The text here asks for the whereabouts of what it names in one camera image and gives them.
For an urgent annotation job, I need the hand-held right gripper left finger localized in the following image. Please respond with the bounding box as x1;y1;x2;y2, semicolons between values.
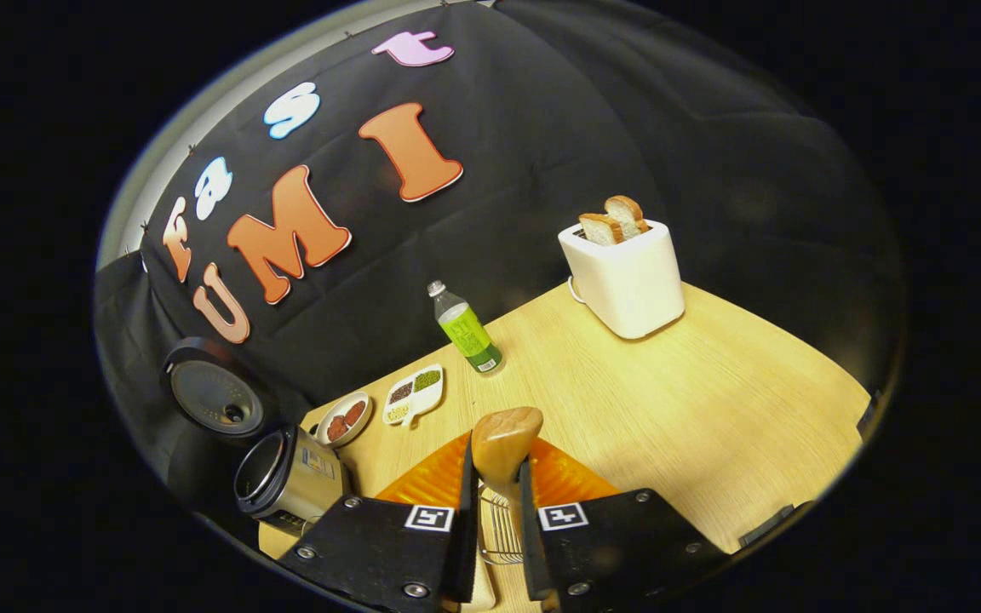
278;430;481;613

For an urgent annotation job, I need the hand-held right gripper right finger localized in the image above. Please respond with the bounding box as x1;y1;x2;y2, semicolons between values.
518;437;730;613

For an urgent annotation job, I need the metal wire chopstick holder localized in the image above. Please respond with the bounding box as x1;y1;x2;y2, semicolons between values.
478;485;525;567

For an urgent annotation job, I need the dark lidded rice cooker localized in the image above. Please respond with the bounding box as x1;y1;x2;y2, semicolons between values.
160;337;348;539

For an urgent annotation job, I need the wooden spoon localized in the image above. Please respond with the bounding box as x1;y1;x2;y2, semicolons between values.
471;407;544;512

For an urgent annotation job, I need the round plate of red beans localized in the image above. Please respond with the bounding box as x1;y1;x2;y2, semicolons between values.
316;391;372;449

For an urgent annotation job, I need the black table clamp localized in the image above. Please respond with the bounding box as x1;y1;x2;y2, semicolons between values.
737;504;798;547
855;390;883;439

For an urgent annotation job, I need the white divided grain dish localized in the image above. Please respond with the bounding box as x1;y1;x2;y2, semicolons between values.
381;364;445;428

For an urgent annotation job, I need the green label drink bottle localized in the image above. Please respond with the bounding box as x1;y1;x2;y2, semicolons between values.
427;280;504;375

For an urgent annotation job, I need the white toaster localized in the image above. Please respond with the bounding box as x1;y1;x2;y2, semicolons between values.
557;217;686;341

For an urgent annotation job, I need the toast slice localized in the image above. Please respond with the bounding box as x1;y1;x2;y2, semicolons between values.
604;195;651;239
578;213;625;248

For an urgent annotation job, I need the black backdrop cloth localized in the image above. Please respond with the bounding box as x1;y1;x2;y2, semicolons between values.
95;0;909;529

